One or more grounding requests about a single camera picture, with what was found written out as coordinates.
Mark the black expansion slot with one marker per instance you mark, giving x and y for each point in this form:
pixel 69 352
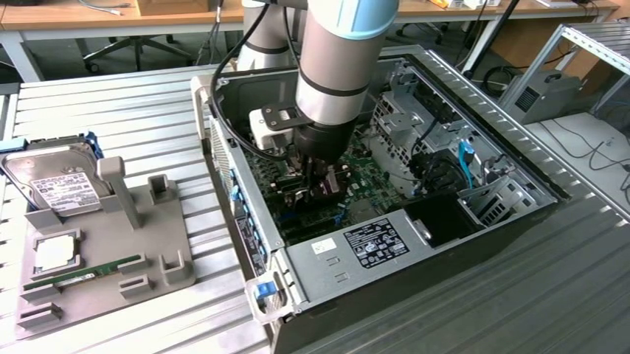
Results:
pixel 307 222
pixel 313 231

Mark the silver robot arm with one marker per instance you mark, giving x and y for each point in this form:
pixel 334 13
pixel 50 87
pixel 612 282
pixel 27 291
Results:
pixel 334 55

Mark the green RAM stick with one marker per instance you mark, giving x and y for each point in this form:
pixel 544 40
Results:
pixel 79 277

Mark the silver power supply unit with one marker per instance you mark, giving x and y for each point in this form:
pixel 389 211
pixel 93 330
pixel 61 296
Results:
pixel 319 274

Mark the brown cardboard box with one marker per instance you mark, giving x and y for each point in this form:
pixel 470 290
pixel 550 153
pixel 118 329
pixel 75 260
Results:
pixel 173 7

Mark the wooden desk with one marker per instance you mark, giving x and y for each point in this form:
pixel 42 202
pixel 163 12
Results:
pixel 556 11
pixel 59 18

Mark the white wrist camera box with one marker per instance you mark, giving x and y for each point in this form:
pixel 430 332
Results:
pixel 261 129

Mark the open black PC case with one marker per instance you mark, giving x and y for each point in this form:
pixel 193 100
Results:
pixel 444 284

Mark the silver CPU chip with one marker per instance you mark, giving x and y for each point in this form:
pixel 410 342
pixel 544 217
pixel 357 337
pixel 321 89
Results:
pixel 54 256

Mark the blue disk caddy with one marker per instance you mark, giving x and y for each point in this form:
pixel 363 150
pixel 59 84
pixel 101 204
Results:
pixel 91 144

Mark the aluminium profile frame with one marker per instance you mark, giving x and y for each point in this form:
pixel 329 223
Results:
pixel 596 44

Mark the black office chair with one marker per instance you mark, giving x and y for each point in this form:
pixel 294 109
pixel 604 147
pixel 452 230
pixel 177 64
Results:
pixel 133 48
pixel 424 31

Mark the gray parts rack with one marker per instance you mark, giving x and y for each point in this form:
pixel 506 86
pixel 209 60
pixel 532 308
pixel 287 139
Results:
pixel 98 306

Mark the silver disk bay cage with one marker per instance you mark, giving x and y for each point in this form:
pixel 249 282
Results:
pixel 398 127

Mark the silver hard disk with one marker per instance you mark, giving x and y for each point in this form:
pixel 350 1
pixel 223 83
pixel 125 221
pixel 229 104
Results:
pixel 54 177

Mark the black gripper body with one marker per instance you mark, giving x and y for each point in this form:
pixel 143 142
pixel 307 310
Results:
pixel 325 142

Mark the black fan shroud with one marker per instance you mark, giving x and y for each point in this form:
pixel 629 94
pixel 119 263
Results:
pixel 438 217

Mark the silver chipset heat sink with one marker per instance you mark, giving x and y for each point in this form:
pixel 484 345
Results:
pixel 362 209

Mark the green motherboard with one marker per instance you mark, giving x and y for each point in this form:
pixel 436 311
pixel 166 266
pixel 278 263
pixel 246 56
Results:
pixel 369 173

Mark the gray computer box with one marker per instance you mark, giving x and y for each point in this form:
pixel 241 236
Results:
pixel 546 99

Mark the blue case latch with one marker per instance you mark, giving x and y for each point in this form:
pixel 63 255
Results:
pixel 263 290

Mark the graphics card with metal bracket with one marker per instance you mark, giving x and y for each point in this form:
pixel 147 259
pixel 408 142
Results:
pixel 315 197

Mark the gray disk bay bracket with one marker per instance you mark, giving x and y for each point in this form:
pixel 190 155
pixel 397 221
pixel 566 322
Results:
pixel 492 201

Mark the black tripod pole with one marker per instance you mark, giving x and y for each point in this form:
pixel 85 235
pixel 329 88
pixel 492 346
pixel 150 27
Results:
pixel 492 35

